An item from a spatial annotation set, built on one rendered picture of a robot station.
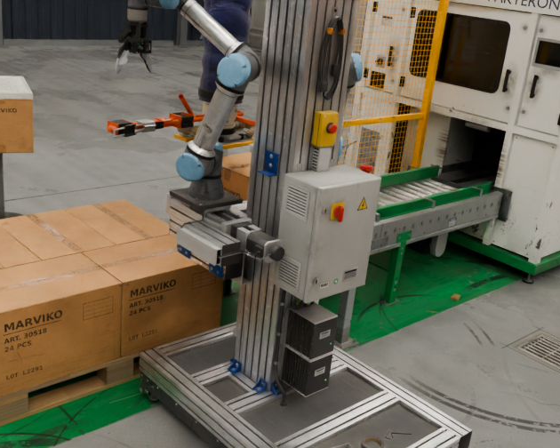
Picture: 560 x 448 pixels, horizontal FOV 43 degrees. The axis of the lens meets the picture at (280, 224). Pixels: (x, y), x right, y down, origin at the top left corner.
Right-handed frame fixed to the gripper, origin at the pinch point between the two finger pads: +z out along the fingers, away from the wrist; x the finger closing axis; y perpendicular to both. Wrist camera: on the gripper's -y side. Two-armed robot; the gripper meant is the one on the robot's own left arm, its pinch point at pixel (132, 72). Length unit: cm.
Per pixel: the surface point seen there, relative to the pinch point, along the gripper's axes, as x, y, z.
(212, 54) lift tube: 60, -30, -2
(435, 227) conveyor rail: 226, 0, 105
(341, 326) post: 126, 19, 141
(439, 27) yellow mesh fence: 298, -75, -13
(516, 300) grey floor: 276, 42, 152
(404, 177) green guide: 261, -56, 92
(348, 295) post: 126, 20, 121
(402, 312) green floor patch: 190, 12, 152
